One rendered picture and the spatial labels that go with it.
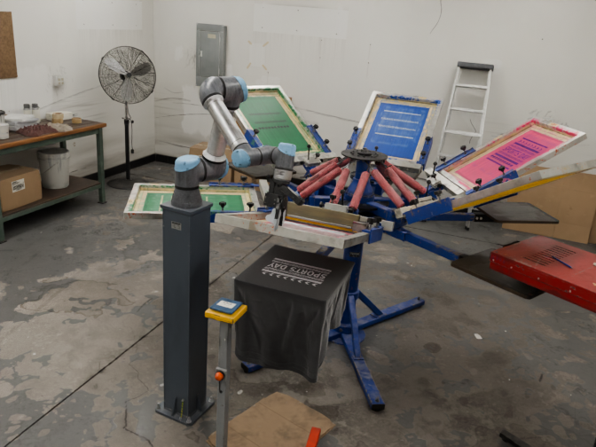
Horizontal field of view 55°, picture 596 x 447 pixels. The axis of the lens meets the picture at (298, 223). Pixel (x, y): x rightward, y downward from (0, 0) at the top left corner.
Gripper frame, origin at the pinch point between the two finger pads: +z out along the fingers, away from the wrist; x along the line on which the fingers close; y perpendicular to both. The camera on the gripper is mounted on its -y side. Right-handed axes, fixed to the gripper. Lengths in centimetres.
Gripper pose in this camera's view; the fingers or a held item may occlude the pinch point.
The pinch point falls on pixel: (278, 228)
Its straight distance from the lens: 239.9
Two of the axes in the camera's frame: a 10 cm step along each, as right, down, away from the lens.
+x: -3.2, 0.4, -9.5
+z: -1.7, 9.8, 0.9
